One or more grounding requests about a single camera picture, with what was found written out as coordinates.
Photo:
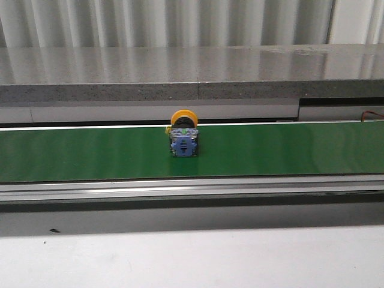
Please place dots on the green conveyor belt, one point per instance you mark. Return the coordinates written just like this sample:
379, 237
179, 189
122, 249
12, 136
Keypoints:
79, 154

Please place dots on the grey stone countertop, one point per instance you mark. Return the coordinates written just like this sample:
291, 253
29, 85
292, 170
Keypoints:
91, 74

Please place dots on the grey cabinet panel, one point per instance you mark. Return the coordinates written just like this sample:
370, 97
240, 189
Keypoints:
312, 109

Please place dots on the white pleated curtain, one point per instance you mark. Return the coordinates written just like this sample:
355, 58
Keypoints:
189, 23

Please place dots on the yellow push button switch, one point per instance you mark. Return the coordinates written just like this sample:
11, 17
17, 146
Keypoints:
183, 134

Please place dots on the silver conveyor front rail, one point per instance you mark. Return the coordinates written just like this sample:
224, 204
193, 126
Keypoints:
189, 188

